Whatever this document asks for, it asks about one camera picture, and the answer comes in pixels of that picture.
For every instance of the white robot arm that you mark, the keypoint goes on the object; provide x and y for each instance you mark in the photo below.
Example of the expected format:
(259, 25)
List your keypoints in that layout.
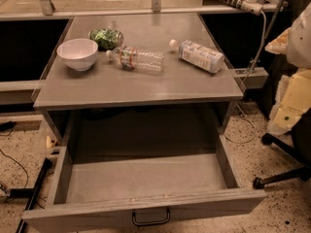
(293, 96)

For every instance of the grey top drawer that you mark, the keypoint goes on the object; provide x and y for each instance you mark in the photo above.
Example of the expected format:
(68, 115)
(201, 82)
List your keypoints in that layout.
(160, 160)

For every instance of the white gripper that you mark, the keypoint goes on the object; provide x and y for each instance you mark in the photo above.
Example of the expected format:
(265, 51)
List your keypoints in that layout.
(300, 46)

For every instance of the white ceramic bowl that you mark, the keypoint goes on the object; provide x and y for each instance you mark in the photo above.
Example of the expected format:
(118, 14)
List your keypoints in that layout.
(78, 54)

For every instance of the black stand leg left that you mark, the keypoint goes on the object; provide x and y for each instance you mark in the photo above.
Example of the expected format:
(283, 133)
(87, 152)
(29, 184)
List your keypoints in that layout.
(32, 193)

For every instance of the black metal drawer handle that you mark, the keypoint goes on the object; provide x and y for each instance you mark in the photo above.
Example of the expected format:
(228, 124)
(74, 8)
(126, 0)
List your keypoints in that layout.
(151, 217)

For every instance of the grey metal rail frame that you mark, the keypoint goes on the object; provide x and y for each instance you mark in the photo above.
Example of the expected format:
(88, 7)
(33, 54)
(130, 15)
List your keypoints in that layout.
(129, 4)

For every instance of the white labelled plastic bottle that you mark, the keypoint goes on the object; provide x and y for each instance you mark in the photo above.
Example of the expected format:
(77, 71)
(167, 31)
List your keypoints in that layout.
(198, 55)

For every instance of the green chip bag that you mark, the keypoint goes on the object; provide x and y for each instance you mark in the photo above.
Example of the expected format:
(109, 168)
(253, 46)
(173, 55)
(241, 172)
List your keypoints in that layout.
(106, 39)

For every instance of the clear plastic water bottle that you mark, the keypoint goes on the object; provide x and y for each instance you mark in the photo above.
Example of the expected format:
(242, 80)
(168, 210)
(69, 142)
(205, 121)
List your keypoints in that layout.
(131, 59)

